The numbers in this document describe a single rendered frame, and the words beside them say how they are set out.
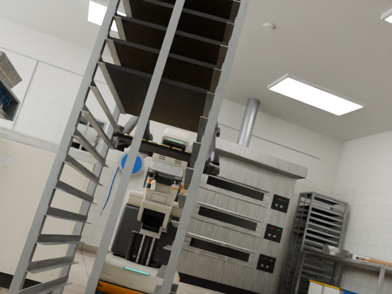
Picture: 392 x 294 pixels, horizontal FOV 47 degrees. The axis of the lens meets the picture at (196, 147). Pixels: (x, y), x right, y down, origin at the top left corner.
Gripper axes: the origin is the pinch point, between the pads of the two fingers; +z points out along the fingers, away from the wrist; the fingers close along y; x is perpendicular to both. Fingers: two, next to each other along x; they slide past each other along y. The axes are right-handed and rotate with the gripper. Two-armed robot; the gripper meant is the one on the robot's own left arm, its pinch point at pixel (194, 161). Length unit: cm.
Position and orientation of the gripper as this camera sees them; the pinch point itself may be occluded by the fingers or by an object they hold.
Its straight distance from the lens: 252.5
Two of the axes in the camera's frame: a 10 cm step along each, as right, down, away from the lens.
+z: -6.6, -2.7, -7.0
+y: -2.7, 9.6, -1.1
